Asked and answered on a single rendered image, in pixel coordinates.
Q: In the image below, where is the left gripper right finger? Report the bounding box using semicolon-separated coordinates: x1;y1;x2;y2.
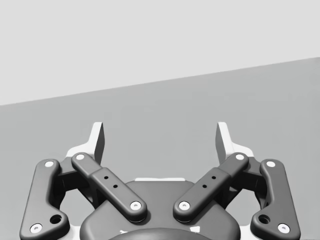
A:
172;121;302;240

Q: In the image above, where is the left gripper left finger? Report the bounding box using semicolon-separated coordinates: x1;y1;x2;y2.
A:
19;121;148;240

